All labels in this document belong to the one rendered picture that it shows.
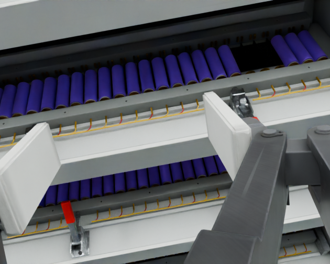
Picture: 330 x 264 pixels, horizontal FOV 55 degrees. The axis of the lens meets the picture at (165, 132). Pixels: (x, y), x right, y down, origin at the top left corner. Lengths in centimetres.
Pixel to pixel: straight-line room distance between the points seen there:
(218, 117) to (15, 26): 26
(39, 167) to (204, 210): 40
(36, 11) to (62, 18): 2
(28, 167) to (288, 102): 36
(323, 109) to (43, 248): 47
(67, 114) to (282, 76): 29
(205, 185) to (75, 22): 33
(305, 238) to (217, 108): 58
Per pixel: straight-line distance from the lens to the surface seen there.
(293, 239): 71
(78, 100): 46
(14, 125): 46
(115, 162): 42
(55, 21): 35
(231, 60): 47
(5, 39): 38
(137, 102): 42
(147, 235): 54
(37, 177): 18
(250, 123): 16
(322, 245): 72
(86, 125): 44
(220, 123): 15
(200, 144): 41
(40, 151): 18
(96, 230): 56
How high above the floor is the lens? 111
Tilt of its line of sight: 32 degrees down
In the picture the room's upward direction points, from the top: 10 degrees counter-clockwise
